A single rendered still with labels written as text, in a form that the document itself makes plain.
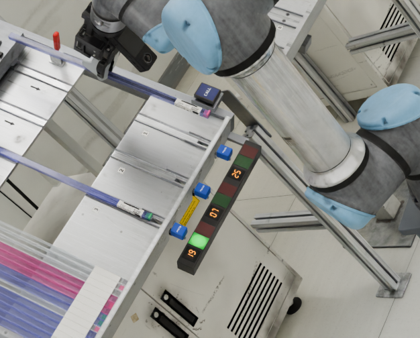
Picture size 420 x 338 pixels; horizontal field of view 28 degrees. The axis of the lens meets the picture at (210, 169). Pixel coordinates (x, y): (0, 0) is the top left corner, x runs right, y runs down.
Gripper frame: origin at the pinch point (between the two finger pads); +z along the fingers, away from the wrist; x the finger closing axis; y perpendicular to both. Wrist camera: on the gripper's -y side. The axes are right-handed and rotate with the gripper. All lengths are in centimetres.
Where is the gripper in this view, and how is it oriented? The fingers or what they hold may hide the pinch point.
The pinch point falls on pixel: (107, 74)
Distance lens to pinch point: 187.8
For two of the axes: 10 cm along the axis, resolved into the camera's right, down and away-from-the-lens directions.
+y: -8.7, -4.9, 0.2
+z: -2.1, 4.1, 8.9
